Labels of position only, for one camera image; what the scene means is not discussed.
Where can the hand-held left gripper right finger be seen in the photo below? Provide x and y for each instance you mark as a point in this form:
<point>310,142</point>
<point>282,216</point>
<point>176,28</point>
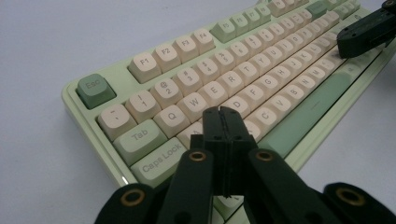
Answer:
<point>235,137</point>

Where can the green and cream keyboard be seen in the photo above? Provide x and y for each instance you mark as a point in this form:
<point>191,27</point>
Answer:
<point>236,77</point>

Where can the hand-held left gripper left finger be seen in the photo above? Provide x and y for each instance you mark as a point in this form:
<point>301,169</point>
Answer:
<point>214,130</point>

